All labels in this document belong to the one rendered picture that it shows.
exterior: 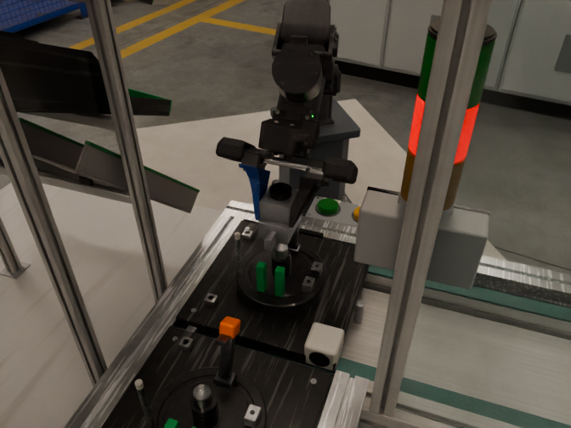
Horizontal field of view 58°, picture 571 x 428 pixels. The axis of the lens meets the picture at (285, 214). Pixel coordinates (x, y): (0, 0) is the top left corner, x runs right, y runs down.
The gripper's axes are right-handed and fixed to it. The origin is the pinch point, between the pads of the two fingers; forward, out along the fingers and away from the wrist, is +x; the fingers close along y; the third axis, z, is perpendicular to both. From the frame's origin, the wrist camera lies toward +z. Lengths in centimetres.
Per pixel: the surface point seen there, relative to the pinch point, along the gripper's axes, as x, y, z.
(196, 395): 22.6, -0.4, 14.9
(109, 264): 19.5, -36.3, -20.0
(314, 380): 21.7, 10.1, 1.9
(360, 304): 13.1, 12.8, -10.4
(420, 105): -10.1, 16.7, 23.6
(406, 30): -125, -17, -285
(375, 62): -106, -36, -303
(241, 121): -18, -35, -70
